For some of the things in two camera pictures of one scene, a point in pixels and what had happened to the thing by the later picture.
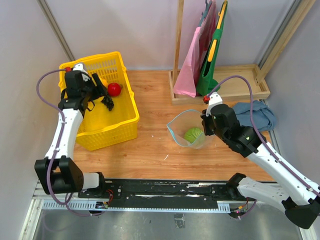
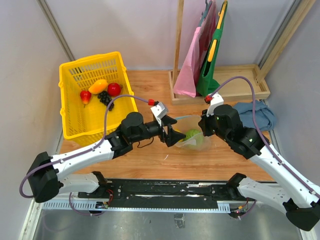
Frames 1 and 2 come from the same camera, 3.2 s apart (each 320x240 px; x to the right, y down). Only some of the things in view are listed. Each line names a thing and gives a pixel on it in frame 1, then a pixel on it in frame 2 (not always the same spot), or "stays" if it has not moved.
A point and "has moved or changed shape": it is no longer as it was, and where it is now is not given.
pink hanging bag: (185, 83) stays
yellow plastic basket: (101, 128) stays
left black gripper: (101, 89) → (172, 137)
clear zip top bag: (187, 129) has moved or changed shape
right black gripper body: (209, 127) stays
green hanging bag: (206, 83) stays
